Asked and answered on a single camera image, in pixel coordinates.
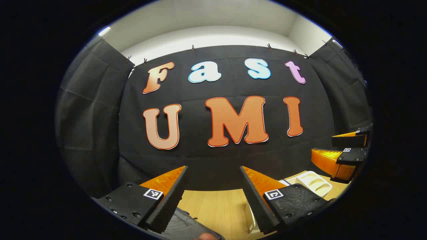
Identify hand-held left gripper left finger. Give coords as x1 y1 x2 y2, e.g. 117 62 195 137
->
95 166 188 234

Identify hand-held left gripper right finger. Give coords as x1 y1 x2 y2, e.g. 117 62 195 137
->
240 166 329 235

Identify dark grey schoolbag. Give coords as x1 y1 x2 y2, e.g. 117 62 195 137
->
157 207 224 240

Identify white bookshelf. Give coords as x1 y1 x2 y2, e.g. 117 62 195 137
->
246 171 334 234

